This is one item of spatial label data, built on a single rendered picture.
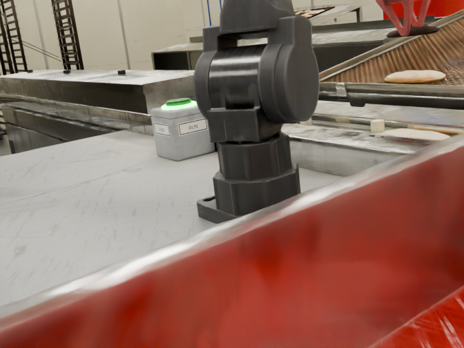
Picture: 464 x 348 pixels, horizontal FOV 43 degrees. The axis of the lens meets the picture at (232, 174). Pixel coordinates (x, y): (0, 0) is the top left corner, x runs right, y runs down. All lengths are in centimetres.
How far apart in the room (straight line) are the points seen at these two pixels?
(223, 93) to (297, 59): 8
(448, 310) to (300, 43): 28
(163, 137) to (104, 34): 726
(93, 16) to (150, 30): 82
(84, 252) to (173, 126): 35
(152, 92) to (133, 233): 56
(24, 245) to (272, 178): 26
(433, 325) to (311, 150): 40
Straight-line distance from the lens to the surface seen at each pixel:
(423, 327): 38
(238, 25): 57
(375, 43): 358
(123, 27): 825
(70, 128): 157
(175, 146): 87
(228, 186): 55
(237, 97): 56
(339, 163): 70
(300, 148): 75
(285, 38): 55
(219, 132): 56
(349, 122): 85
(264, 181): 54
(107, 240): 59
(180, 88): 115
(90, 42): 807
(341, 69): 108
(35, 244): 63
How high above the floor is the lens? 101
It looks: 15 degrees down
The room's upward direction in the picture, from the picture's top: 7 degrees counter-clockwise
